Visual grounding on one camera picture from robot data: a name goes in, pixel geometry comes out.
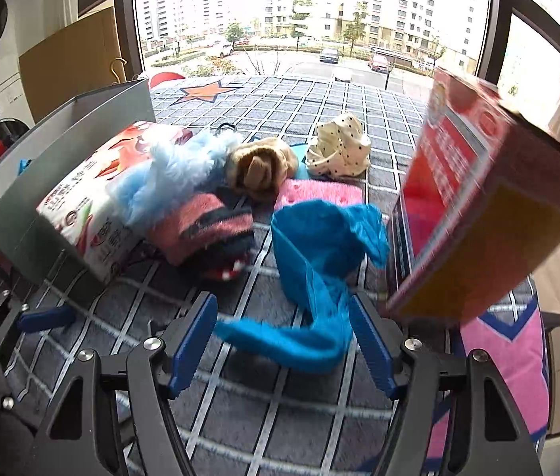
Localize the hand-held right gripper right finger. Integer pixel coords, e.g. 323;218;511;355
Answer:
349;292;543;476

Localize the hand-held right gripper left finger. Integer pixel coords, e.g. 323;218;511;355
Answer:
25;292;219;476

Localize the blue mesh cloth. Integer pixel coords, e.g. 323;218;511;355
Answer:
215;199;391;374

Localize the grey storage box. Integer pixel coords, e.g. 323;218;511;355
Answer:
0;78;157;286

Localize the pink striped fuzzy sock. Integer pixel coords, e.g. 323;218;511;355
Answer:
148;192;256;286

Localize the light blue fluffy cloth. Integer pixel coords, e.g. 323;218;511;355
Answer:
106;131;241;229

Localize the beige knitted cloth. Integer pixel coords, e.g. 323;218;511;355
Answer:
225;136;301;199

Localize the printed tissue pack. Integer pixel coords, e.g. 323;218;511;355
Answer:
36;121;194;283

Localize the pink sponge with holes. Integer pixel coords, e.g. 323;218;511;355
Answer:
274;178;364;210

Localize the red carton box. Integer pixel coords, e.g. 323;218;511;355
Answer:
379;67;560;328

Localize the cream polka dot cloth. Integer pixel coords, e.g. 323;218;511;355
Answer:
306;113;372;179

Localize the brown cardboard sheet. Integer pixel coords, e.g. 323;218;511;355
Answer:
18;7;127;122

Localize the dark window frame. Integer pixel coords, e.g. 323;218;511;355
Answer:
77;0;560;95

